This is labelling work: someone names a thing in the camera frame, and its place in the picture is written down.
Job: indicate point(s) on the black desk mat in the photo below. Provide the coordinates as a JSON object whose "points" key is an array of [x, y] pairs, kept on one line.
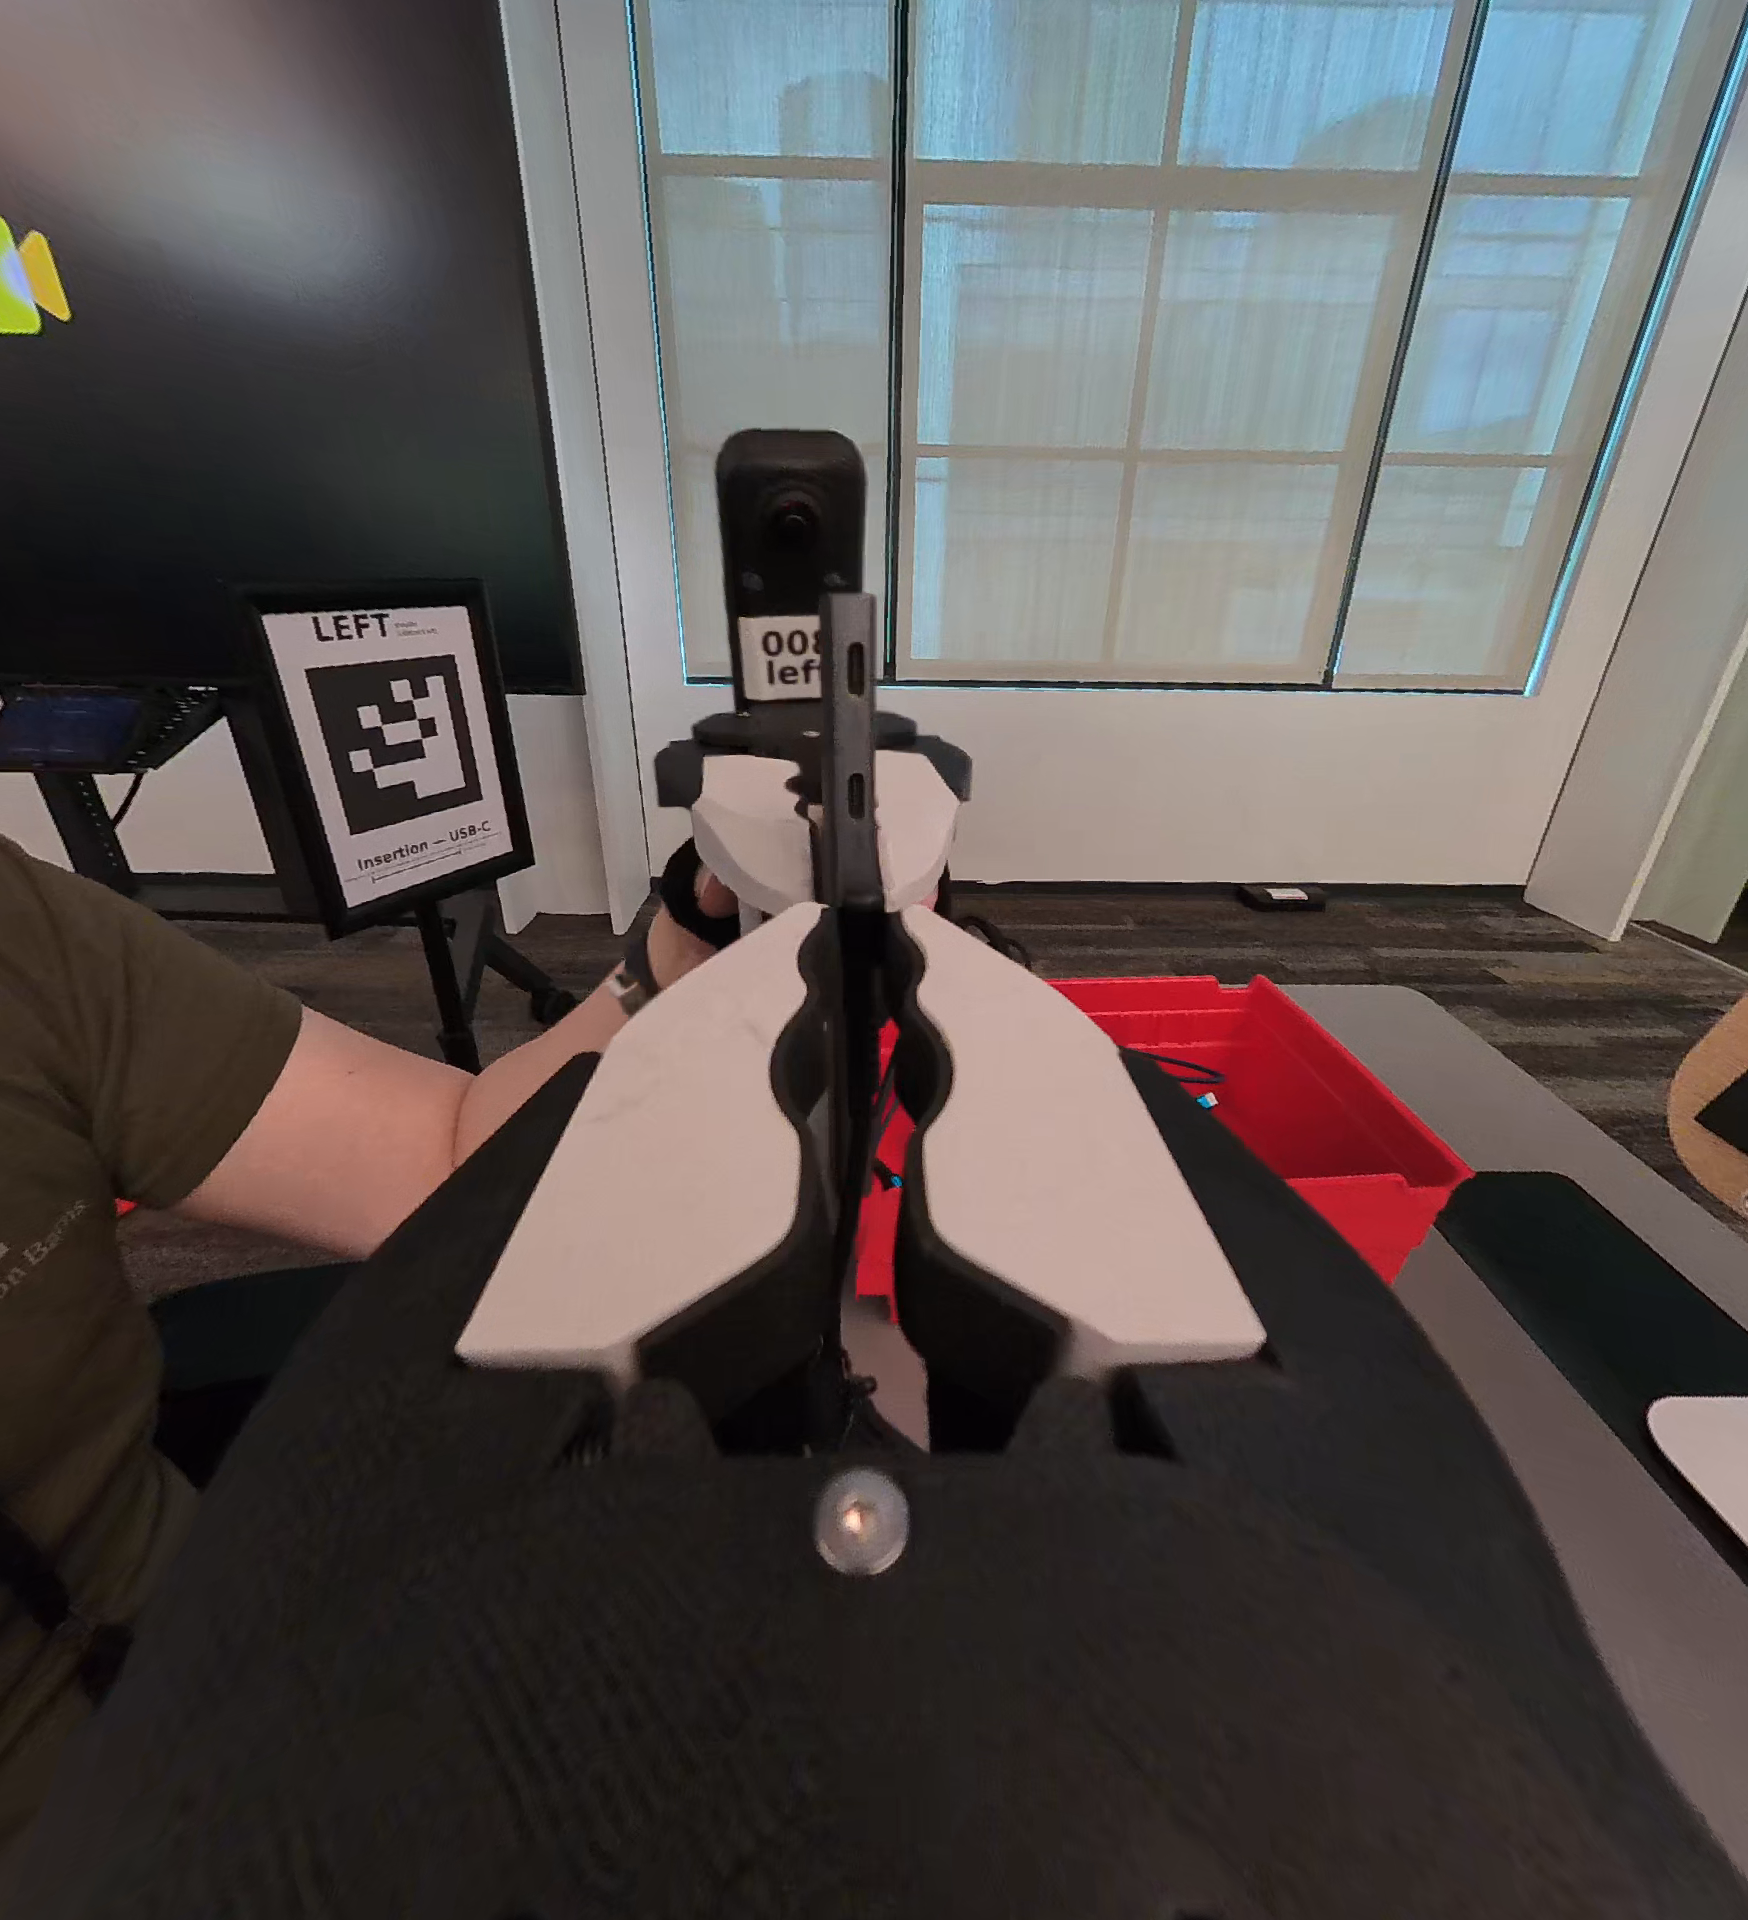
{"points": [[1594, 1277]]}

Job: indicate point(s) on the black framed tag sign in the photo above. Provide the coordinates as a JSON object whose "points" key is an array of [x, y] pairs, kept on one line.
{"points": [[393, 751]]}

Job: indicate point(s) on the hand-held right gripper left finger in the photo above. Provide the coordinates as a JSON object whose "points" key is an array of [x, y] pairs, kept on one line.
{"points": [[634, 1171]]}

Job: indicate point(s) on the person's olive shirt torso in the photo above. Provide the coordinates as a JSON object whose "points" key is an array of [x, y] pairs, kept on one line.
{"points": [[64, 1050]]}

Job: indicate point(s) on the black office chair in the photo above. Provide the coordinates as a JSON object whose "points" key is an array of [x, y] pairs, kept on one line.
{"points": [[244, 1350]]}

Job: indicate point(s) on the large gridded window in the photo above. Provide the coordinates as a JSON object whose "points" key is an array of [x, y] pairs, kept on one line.
{"points": [[1264, 375]]}

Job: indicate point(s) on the black sign stand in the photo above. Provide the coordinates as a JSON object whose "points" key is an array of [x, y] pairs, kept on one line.
{"points": [[448, 989]]}

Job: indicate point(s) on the small black floor device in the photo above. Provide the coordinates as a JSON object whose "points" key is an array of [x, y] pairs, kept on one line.
{"points": [[1279, 899]]}

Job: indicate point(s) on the black tablet stand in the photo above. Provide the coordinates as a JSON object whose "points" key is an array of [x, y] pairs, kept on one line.
{"points": [[94, 824]]}

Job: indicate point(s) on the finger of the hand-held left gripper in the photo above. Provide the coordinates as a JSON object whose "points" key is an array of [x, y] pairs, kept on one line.
{"points": [[747, 833], [917, 824]]}

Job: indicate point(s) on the small tablet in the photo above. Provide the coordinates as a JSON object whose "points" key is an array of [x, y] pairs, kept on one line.
{"points": [[49, 730]]}

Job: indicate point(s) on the person's left hand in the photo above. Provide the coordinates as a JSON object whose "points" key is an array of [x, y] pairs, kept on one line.
{"points": [[717, 908]]}

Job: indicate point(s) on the red plastic bin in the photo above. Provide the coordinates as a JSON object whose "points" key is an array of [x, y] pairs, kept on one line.
{"points": [[1310, 1111]]}

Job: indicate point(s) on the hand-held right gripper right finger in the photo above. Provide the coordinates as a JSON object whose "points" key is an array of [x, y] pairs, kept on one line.
{"points": [[1070, 1185]]}

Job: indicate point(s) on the grey usb hub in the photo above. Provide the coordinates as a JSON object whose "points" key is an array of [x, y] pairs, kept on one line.
{"points": [[847, 720]]}

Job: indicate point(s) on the large black wall screen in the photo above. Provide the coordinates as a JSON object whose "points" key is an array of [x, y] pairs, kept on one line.
{"points": [[214, 451]]}

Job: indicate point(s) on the person's left forearm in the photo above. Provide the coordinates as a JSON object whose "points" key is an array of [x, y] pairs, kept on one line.
{"points": [[393, 1124]]}

